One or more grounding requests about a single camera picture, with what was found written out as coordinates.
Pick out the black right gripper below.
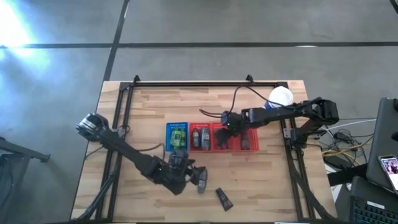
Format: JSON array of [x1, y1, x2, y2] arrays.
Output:
[[214, 111, 247, 150]]

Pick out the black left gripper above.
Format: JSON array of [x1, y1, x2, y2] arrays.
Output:
[[173, 161, 208, 188]]

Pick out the blue plastic basket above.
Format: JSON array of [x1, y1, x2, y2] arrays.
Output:
[[165, 121, 190, 153]]

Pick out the Lysol wipes canister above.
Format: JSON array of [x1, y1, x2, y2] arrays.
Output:
[[264, 85, 295, 110]]

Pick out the black floor box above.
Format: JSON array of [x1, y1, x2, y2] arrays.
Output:
[[326, 155, 368, 187]]

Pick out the grey laptop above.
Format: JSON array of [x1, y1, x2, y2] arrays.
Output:
[[366, 97, 398, 194]]

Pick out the black keyboard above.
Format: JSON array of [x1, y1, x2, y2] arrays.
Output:
[[348, 175, 398, 224]]

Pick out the smartphone with lit screen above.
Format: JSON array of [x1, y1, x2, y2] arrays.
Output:
[[377, 154, 398, 194]]

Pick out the black side stand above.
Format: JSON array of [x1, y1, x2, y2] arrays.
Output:
[[0, 136, 51, 224]]

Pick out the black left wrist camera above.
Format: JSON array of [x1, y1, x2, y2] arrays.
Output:
[[169, 149, 190, 166]]

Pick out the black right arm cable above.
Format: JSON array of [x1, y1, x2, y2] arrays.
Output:
[[198, 85, 297, 119]]

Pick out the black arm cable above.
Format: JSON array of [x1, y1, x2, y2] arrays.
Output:
[[136, 142, 166, 160], [198, 85, 297, 119]]

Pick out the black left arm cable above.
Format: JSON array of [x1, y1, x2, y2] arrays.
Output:
[[136, 142, 166, 160]]

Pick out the black aluminium table frame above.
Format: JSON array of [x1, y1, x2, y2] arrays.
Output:
[[73, 74, 336, 222]]

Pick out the black floor cable bundle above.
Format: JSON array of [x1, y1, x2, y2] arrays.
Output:
[[326, 128, 361, 151]]

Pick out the yellow floor cable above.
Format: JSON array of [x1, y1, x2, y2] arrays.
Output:
[[322, 142, 374, 157]]

